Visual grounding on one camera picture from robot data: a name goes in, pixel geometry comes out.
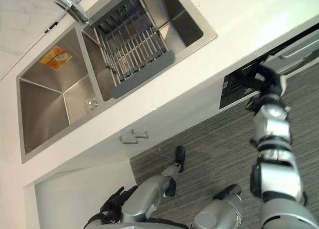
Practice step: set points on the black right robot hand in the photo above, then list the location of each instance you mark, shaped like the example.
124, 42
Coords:
268, 80

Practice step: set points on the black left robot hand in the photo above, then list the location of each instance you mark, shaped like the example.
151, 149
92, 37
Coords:
117, 201

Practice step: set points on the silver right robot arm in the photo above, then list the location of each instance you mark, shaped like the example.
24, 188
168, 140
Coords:
274, 149

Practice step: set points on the built-in dishwasher with black panel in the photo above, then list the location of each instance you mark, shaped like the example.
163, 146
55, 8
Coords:
234, 91

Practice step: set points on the round steel sink drain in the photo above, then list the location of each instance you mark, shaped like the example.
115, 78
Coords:
91, 104

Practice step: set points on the stainless steel double sink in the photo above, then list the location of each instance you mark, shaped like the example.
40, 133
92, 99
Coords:
57, 101

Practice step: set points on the grey metal sink drain rack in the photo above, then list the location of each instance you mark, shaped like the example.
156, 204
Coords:
132, 47

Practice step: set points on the orange sink sticker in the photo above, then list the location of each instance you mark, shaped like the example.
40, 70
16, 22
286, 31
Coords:
56, 58

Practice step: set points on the silver left robot leg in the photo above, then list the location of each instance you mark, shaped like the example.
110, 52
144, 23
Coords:
147, 194

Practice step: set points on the silver robot leg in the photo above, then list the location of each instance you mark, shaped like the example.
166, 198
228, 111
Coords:
221, 211
147, 194

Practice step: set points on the white base cabinet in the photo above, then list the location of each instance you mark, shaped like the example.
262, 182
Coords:
82, 189

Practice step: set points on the dark left robot foot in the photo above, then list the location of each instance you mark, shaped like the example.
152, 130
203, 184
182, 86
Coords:
180, 156

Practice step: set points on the dark robot foot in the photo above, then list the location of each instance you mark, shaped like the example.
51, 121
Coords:
180, 156
230, 190

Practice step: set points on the silver right robot leg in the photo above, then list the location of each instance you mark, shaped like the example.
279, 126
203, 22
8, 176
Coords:
221, 211

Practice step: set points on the dark right robot foot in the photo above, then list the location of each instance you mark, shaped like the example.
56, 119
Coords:
230, 190

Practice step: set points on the chrome kitchen faucet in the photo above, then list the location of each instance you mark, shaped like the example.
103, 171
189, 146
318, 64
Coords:
73, 7

